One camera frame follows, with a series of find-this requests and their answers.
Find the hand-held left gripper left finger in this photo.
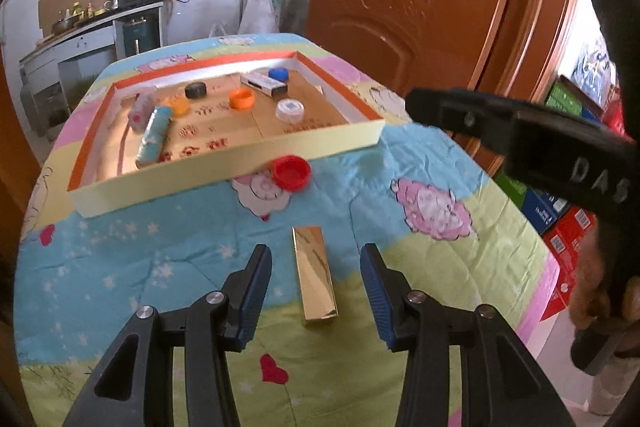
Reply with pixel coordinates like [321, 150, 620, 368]
[60, 244, 273, 427]

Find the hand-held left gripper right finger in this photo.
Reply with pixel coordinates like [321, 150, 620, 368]
[360, 243, 576, 427]

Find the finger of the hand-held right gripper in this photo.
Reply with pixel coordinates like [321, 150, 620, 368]
[406, 88, 522, 148]

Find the gold rectangular box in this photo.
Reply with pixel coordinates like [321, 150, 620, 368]
[291, 225, 340, 327]

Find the shallow cardboard box tray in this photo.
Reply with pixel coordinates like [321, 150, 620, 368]
[67, 51, 386, 220]

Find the orange bottle cap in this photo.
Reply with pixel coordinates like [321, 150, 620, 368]
[229, 89, 256, 110]

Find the person's right hand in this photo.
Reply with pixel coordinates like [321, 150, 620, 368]
[570, 217, 603, 334]

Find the stack of printed cartons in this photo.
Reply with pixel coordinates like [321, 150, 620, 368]
[495, 72, 626, 323]

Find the cartoon printed blanket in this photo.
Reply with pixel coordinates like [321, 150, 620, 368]
[12, 33, 561, 427]

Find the brown wooden door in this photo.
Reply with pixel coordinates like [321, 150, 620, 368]
[305, 0, 526, 118]

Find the red bottle cap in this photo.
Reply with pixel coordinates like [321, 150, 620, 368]
[271, 155, 312, 192]

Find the white bottle cap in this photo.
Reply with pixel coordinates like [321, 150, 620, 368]
[276, 99, 306, 122]

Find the blue patterned tube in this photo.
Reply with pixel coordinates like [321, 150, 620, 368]
[134, 105, 173, 168]

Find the white and black box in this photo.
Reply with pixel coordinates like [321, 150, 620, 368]
[240, 73, 287, 98]

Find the large white sack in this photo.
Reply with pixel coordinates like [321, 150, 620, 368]
[237, 0, 281, 35]

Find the green air fryer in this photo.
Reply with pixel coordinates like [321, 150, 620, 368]
[116, 14, 162, 58]

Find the white kitchen counter cabinet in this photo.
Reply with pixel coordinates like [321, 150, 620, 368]
[19, 2, 166, 108]

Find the colourful wall poster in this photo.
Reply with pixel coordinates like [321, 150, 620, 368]
[570, 27, 621, 92]

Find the brown wooden door frame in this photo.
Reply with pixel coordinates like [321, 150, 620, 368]
[470, 0, 586, 178]

